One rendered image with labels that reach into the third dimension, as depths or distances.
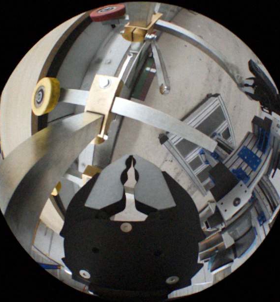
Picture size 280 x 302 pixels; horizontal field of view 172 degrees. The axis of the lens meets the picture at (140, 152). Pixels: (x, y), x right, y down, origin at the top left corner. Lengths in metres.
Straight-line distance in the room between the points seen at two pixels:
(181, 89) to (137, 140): 0.74
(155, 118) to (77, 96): 0.16
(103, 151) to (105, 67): 0.35
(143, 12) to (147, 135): 1.08
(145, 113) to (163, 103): 0.89
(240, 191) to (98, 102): 0.49
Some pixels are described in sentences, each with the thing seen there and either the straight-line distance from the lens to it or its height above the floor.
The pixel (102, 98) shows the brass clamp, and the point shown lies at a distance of 0.19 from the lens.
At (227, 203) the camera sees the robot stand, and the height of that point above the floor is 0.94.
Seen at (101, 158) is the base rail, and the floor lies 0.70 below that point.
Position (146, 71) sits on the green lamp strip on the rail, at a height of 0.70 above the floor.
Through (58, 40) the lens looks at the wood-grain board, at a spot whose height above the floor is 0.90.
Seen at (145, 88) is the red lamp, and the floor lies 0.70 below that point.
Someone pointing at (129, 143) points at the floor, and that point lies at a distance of 1.14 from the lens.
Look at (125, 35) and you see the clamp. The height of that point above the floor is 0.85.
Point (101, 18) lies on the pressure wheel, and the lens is 0.29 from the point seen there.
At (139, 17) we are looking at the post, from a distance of 0.23.
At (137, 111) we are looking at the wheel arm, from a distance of 0.19.
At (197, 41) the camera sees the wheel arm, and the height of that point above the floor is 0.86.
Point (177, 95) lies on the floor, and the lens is 1.13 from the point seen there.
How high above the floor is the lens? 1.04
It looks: 62 degrees down
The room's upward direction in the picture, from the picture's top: 175 degrees clockwise
